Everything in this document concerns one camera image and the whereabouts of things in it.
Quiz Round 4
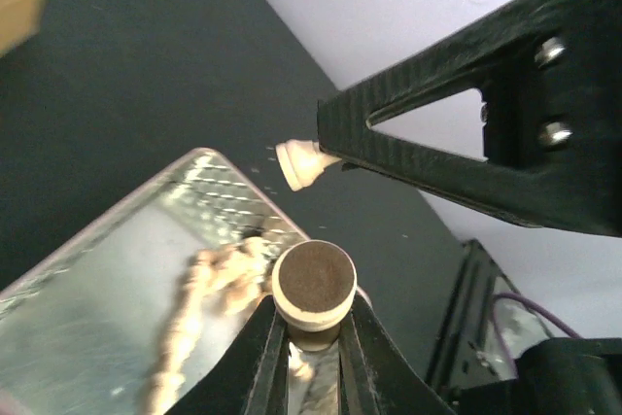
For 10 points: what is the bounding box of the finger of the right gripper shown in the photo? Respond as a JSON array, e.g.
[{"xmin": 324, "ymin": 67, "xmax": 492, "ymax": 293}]
[{"xmin": 317, "ymin": 0, "xmax": 621, "ymax": 235}]

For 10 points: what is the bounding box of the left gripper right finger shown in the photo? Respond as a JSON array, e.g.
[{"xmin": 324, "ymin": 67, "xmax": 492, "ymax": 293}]
[{"xmin": 338, "ymin": 294, "xmax": 454, "ymax": 415}]

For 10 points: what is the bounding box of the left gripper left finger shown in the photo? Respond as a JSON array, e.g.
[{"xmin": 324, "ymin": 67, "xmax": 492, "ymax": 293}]
[{"xmin": 167, "ymin": 296, "xmax": 288, "ymax": 415}]

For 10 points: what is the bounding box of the light chess piece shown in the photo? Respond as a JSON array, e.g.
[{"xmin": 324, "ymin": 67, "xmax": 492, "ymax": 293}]
[
  {"xmin": 271, "ymin": 240, "xmax": 358, "ymax": 353},
  {"xmin": 275, "ymin": 139, "xmax": 341, "ymax": 191}
]

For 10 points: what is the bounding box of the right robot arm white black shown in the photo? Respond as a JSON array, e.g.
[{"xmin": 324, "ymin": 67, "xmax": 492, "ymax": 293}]
[{"xmin": 317, "ymin": 0, "xmax": 621, "ymax": 414}]

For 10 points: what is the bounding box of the pile of light chess pieces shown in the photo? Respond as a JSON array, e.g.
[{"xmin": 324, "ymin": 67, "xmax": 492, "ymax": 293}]
[{"xmin": 142, "ymin": 236, "xmax": 272, "ymax": 414}]

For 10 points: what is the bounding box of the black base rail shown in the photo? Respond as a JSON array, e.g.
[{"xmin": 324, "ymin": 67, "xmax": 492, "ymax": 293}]
[{"xmin": 426, "ymin": 240, "xmax": 553, "ymax": 408}]

